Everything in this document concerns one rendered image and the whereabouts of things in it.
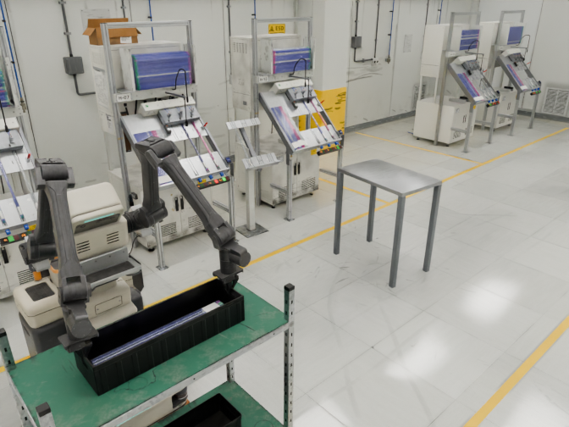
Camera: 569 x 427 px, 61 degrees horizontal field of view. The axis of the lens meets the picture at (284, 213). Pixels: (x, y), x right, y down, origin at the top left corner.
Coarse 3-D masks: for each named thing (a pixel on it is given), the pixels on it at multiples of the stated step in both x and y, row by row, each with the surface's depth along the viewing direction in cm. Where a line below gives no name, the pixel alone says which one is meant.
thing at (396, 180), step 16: (368, 160) 413; (352, 176) 382; (368, 176) 376; (384, 176) 376; (400, 176) 376; (416, 176) 376; (336, 192) 403; (400, 192) 345; (336, 208) 408; (400, 208) 349; (432, 208) 377; (336, 224) 413; (368, 224) 441; (400, 224) 354; (432, 224) 381; (336, 240) 419; (368, 240) 446; (400, 240) 360; (432, 240) 387
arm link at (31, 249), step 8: (40, 160) 152; (48, 160) 157; (56, 160) 155; (48, 168) 148; (56, 168) 149; (64, 168) 151; (48, 176) 148; (56, 176) 149; (64, 176) 151; (40, 192) 159; (40, 200) 161; (40, 208) 162; (48, 208) 163; (40, 216) 164; (48, 216) 165; (40, 224) 166; (48, 224) 167; (40, 232) 168; (48, 232) 169; (32, 240) 169; (40, 240) 170; (48, 240) 171; (32, 248) 170; (56, 248) 175; (32, 256) 171; (56, 256) 177
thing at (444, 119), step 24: (456, 24) 730; (432, 48) 707; (456, 48) 691; (432, 72) 718; (456, 72) 696; (480, 72) 732; (456, 96) 769; (480, 96) 696; (432, 120) 740; (456, 120) 723; (480, 120) 756
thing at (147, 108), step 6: (156, 102) 406; (162, 102) 409; (168, 102) 412; (174, 102) 415; (180, 102) 418; (192, 102) 424; (144, 108) 397; (150, 108) 399; (156, 108) 402; (162, 108) 406; (144, 114) 400; (150, 114) 405; (156, 114) 409
